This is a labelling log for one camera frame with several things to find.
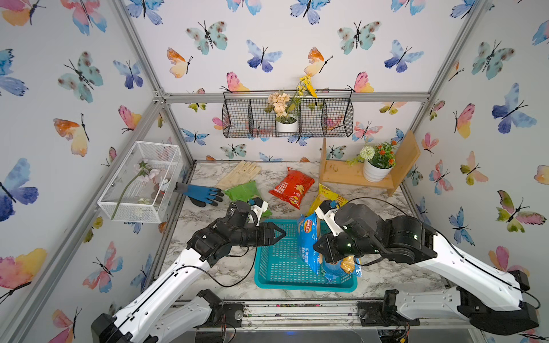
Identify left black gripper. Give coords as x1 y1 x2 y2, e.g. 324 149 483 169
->
228 222 285 247

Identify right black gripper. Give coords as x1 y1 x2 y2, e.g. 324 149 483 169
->
309 232 383 265

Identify light blue chips bag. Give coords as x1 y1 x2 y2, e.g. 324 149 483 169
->
321 256 362 282

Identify dark blue Lay's chips bag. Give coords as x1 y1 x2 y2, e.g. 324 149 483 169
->
297 213 320 274

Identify green chips bag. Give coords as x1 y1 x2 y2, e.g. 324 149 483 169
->
224 181 262 202

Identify red chips bag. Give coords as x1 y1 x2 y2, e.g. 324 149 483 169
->
269 167 315 209

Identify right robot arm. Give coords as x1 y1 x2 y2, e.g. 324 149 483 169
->
314 200 539 336

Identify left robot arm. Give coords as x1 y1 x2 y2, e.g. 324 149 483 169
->
91 197 286 342

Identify teal plastic basket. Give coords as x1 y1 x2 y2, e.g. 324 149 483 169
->
254 219 358 293

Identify yellow chips bag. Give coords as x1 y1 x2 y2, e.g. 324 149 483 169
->
306 184 348 216

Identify beige rubber glove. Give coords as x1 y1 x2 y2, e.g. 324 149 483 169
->
216 161 262 190

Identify wooden corner shelf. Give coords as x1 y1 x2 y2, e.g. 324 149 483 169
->
319 131 420 197

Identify blue black work glove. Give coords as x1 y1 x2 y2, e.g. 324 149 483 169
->
174 182 224 208

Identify white pot with orange flowers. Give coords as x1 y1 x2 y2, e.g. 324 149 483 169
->
347 140 397 183

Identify white pot with peach flowers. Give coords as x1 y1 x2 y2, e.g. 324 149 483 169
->
264 74 317 133

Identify pink artificial flower stem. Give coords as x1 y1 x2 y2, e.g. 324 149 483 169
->
111 159 160 220

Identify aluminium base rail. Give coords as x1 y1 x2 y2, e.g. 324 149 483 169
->
212 299 471 331

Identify black wire wall basket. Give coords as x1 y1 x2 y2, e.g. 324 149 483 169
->
221 91 355 139

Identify white wire mesh box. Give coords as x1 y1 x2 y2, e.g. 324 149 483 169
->
97 141 183 224

